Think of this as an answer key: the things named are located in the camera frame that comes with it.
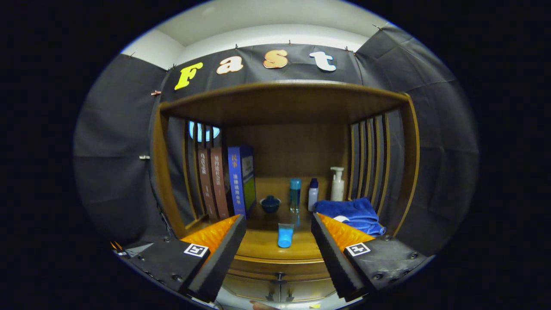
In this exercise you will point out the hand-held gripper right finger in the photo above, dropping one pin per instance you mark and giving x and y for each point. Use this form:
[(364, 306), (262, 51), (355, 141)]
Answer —
[(331, 258)]

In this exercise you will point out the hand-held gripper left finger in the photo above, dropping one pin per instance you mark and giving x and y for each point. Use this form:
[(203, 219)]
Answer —
[(224, 258)]

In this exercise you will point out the wooden drawer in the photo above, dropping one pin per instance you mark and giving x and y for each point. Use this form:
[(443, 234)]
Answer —
[(258, 269)]

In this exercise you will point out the blue tube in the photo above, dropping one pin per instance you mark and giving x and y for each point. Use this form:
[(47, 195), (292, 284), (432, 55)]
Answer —
[(285, 237)]

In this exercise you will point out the wooden cabinet door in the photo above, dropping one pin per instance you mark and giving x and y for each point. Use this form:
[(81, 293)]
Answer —
[(249, 287), (308, 289)]

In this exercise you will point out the wooden countertop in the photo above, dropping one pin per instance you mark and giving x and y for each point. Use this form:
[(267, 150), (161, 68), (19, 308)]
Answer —
[(262, 243)]

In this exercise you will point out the folded blue towel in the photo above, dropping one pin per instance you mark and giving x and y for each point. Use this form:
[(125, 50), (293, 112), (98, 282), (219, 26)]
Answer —
[(357, 211)]

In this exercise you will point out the white bottle with dark cap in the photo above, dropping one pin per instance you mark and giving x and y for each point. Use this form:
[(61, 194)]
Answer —
[(313, 198)]

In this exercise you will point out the white pump bottle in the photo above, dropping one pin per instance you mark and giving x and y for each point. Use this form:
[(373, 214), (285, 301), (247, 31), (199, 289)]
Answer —
[(338, 189)]

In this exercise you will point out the dark blue lidded tea bowl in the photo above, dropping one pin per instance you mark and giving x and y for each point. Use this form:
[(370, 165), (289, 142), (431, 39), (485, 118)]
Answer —
[(270, 205)]

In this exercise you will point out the brown book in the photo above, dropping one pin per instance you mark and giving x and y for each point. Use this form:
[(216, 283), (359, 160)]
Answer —
[(205, 185), (218, 185)]

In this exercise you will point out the clear bottle with blue cap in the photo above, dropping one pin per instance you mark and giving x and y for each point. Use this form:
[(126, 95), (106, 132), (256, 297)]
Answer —
[(295, 193)]

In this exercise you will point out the blue book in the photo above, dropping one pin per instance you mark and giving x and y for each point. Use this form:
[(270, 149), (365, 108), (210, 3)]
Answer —
[(236, 185)]

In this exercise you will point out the wooden cabinet with shelf frame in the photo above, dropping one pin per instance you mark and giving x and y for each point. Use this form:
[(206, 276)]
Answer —
[(280, 103)]

